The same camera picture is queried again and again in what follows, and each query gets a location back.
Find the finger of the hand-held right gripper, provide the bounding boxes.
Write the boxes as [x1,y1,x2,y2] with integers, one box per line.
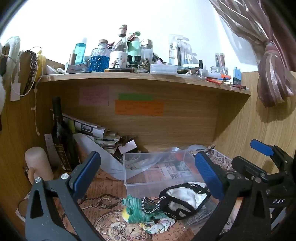
[232,156,278,183]
[250,139,294,173]

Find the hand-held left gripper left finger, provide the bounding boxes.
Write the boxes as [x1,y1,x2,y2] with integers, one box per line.
[25,151,109,241]

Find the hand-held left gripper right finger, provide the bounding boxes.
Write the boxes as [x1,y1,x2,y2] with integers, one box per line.
[192,152,272,241]

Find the black-trimmed white cloth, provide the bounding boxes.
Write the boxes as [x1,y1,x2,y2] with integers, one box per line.
[158,182,212,220]

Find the clear plastic container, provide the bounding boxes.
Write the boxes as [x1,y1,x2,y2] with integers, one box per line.
[123,149,210,193]

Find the green plush toy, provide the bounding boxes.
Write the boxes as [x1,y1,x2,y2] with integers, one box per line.
[122,194,168,225]

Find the white plastic sheet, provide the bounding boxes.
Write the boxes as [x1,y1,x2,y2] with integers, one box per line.
[73,133,126,181]

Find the vintage printed paper mat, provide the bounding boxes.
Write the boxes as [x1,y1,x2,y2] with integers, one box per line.
[16,148,243,241]

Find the rolled newspapers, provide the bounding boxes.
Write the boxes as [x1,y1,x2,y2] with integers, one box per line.
[62,113,121,154]

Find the dark wine bottle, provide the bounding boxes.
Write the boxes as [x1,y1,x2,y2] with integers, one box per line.
[51,97,79,172]

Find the white card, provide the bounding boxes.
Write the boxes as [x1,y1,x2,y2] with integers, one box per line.
[118,139,137,155]

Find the crumpled printed paper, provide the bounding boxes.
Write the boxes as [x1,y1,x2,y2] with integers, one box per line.
[142,217,176,234]

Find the blue and black clip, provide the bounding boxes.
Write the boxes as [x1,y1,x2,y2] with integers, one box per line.
[233,67,242,85]

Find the pink sticky note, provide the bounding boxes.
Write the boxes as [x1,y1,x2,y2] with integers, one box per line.
[79,87,110,106]

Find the red pen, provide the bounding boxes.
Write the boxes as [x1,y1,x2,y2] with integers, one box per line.
[205,77,223,85]

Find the orange sticky note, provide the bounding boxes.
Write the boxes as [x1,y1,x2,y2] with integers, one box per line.
[115,100,164,116]

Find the green sticky note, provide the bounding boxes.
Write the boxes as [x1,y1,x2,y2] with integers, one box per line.
[118,93,154,101]

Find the small glass jar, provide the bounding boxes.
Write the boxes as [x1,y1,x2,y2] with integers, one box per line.
[214,52,228,73]

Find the pink striped curtain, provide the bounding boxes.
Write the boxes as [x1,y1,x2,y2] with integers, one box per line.
[209,0,296,108]

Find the white tube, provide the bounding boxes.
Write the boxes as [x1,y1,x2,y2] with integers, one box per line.
[64,63,89,74]

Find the wooden shelf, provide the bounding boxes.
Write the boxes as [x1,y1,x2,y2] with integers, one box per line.
[36,71,252,96]

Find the white paper tag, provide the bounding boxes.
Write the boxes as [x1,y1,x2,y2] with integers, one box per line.
[10,82,21,102]

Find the dark pen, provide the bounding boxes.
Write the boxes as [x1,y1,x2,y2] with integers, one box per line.
[104,68,137,73]

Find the glass bottle with blue beads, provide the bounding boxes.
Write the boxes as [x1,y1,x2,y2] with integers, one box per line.
[89,39,110,73]

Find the patterned brown headband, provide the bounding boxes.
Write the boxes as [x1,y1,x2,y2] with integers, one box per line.
[21,49,39,96]

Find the flat clear plastic box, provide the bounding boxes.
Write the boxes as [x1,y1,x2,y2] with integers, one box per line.
[149,64,178,75]

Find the yellow tape roll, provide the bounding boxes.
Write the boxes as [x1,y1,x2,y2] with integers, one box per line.
[36,52,47,76]

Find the tall light blue bottle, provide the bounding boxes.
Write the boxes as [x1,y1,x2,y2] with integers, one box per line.
[74,37,88,66]

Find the corked bottle with white label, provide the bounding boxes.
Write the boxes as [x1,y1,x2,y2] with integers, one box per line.
[108,24,129,69]

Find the clear blister package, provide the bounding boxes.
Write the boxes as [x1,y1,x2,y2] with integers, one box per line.
[169,34,194,67]

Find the green pump bottle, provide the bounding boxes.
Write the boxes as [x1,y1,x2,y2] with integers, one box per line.
[128,31,142,64]

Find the clear jar with silver lid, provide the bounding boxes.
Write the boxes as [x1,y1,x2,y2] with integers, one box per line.
[140,39,154,65]

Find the white fluffy plush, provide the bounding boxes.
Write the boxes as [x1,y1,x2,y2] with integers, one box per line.
[0,36,22,76]

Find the black white dotted cord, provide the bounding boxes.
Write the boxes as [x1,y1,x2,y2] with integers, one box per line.
[139,196,163,214]

